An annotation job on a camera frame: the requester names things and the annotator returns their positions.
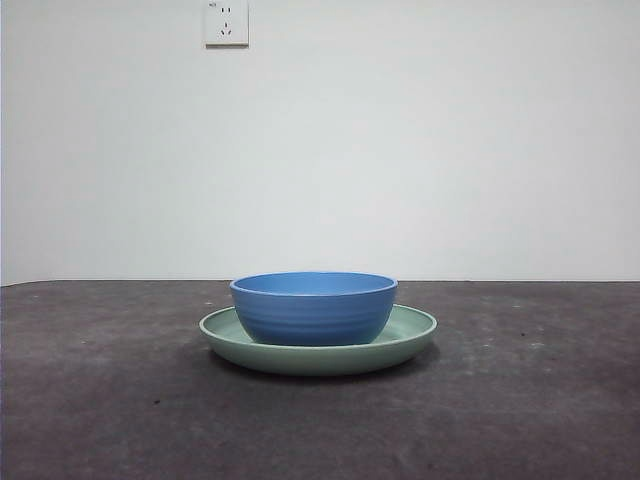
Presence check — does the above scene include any green round plate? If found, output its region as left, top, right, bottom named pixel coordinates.
left=198, top=303, right=439, bottom=377

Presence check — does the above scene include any white wall socket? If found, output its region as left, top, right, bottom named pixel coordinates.
left=204, top=0, right=250, bottom=49

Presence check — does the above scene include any blue ribbed bowl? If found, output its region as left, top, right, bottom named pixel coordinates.
left=229, top=271, right=400, bottom=346

